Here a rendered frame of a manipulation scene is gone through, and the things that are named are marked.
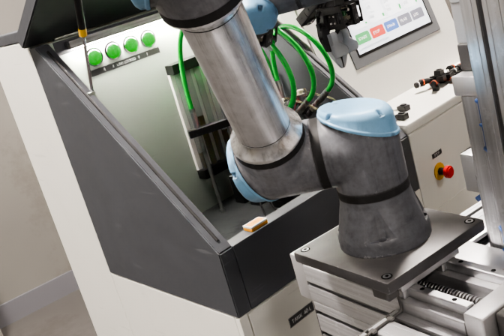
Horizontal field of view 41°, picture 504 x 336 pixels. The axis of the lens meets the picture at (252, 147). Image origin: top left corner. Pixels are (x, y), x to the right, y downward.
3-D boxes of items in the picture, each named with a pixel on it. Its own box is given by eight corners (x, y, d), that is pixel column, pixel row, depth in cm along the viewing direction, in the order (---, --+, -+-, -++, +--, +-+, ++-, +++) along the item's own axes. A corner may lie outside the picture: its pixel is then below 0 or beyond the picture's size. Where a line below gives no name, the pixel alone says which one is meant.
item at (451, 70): (442, 93, 205) (438, 76, 204) (412, 94, 213) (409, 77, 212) (480, 70, 219) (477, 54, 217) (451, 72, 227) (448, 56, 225)
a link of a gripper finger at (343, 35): (358, 66, 158) (349, 28, 156) (339, 67, 163) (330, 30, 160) (366, 62, 160) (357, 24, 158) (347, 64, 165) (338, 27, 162)
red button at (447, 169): (448, 184, 191) (444, 166, 190) (436, 183, 194) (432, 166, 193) (457, 176, 194) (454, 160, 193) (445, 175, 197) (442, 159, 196)
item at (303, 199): (252, 310, 150) (232, 246, 146) (239, 305, 154) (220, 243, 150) (412, 194, 187) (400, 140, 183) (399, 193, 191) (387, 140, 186)
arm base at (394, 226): (451, 224, 108) (439, 167, 106) (386, 267, 101) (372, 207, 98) (383, 209, 121) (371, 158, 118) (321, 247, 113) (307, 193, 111)
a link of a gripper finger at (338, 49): (349, 70, 156) (340, 31, 154) (331, 71, 161) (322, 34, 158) (358, 66, 158) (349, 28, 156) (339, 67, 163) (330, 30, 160)
